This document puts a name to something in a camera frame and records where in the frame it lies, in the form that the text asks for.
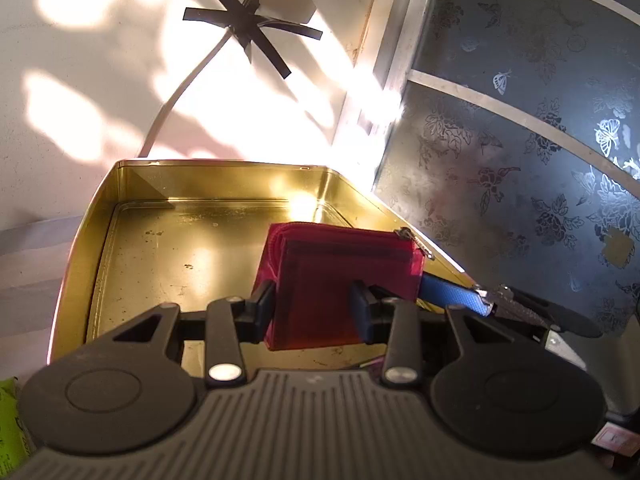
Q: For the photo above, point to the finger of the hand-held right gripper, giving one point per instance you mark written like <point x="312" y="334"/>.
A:
<point x="450" y="296"/>
<point x="570" y="321"/>

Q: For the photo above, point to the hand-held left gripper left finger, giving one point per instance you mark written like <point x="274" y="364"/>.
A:
<point x="263" y="312"/>

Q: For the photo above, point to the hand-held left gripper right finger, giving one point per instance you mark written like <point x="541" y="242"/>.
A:
<point x="361" y="312"/>

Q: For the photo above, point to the red zip wallet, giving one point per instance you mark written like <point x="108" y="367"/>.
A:
<point x="325" y="270"/>

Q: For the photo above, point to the pink biscuit tin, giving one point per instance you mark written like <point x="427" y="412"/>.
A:
<point x="175" y="240"/>

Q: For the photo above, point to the floral frosted glass window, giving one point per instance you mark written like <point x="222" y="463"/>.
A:
<point x="500" y="170"/>

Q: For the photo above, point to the bright green packet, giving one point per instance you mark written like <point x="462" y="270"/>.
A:
<point x="11" y="425"/>

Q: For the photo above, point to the black tape cross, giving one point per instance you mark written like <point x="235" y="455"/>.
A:
<point x="250" y="22"/>

